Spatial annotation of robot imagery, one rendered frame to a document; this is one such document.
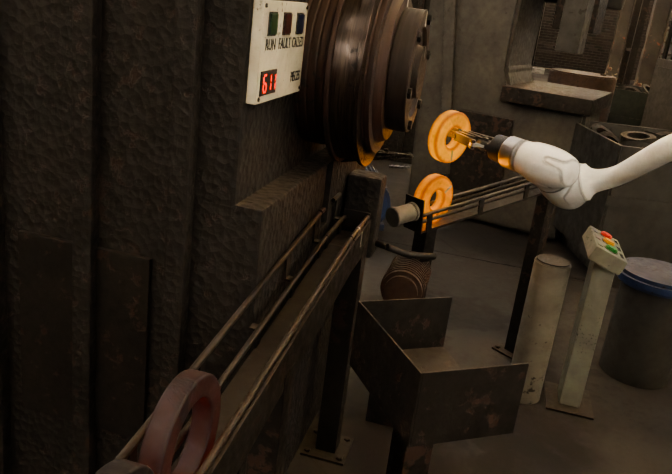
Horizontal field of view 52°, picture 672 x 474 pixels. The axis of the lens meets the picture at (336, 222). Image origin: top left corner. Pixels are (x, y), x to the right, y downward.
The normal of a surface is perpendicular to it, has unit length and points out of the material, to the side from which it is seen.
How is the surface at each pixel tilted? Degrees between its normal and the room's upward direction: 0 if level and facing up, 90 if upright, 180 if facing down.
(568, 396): 90
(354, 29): 69
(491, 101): 90
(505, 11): 90
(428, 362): 5
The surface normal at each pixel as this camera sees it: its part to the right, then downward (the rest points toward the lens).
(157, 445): -0.16, -0.22
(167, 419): -0.07, -0.54
